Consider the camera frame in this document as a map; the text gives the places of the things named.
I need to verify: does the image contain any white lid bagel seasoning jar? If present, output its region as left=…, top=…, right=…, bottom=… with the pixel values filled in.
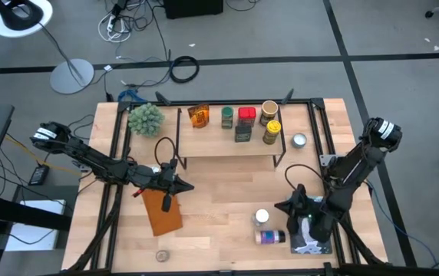
left=253, top=209, right=270, bottom=227

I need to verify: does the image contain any white power strip with cables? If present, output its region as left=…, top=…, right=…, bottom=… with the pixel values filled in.
left=97, top=10, right=133, bottom=43

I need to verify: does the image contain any black right gripper cable loop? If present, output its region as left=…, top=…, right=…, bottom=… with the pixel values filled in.
left=284, top=163, right=332, bottom=192

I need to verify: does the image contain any black metal table frame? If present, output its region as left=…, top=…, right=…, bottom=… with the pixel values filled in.
left=65, top=88, right=391, bottom=276

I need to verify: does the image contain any round silver candle tin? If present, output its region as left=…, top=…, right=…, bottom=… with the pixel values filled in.
left=291, top=133, right=308, bottom=149

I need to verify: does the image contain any white floor lamp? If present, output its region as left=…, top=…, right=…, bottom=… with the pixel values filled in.
left=0, top=0, right=95, bottom=95

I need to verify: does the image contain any green black pepper tin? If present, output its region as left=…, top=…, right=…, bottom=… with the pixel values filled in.
left=234, top=124, right=253, bottom=143

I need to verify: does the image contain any brown cardboard canister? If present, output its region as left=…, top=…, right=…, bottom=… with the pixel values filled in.
left=259, top=100, right=279, bottom=127

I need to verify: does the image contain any black power adapter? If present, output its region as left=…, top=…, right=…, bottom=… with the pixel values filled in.
left=28, top=164, right=51, bottom=186

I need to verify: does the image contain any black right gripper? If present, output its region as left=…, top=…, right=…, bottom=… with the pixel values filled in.
left=274, top=183, right=322, bottom=243

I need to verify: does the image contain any orange taco mix packet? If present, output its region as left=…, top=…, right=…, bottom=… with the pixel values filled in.
left=187, top=103, right=210, bottom=129

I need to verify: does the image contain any bundled blue cable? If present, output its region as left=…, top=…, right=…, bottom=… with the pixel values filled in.
left=117, top=88, right=148, bottom=104

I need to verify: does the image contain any coiled black cable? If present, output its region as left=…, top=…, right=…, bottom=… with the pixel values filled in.
left=169, top=55, right=200, bottom=84

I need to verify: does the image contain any white box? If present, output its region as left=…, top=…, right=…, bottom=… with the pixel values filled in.
left=4, top=199, right=67, bottom=252

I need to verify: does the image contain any long blue floor cable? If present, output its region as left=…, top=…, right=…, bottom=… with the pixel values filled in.
left=365, top=179, right=439, bottom=266

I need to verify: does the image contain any orange cloth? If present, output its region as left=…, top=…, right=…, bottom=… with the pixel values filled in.
left=140, top=187, right=184, bottom=237

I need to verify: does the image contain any yellow cable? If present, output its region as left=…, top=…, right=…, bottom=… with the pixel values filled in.
left=4, top=134, right=83, bottom=178

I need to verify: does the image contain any black box on floor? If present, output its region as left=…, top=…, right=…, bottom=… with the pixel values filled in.
left=163, top=0, right=224, bottom=19

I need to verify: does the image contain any black left gripper cable loop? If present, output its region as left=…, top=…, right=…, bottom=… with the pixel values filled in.
left=153, top=136, right=179, bottom=166

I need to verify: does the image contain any wooden shelf with black frame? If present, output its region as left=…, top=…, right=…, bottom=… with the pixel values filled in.
left=175, top=102, right=286, bottom=169

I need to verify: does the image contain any red lid spice tin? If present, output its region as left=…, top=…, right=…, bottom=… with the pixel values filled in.
left=237, top=107, right=257, bottom=127

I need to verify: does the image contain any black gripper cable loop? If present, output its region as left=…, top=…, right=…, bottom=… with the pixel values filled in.
left=153, top=136, right=179, bottom=166
left=284, top=163, right=332, bottom=192

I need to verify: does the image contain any yellow lid brown spice jar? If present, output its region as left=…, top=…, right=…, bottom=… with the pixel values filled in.
left=262, top=120, right=282, bottom=145

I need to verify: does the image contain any purple label black lid jar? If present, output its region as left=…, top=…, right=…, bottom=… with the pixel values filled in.
left=254, top=228, right=286, bottom=245

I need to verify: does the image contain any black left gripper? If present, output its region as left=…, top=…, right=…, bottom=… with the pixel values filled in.
left=127, top=159, right=196, bottom=195

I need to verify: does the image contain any green lid oregano jar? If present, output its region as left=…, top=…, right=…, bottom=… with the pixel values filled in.
left=220, top=106, right=235, bottom=130

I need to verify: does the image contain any green artificial succulent plant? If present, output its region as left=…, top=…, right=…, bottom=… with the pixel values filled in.
left=127, top=102, right=166, bottom=138

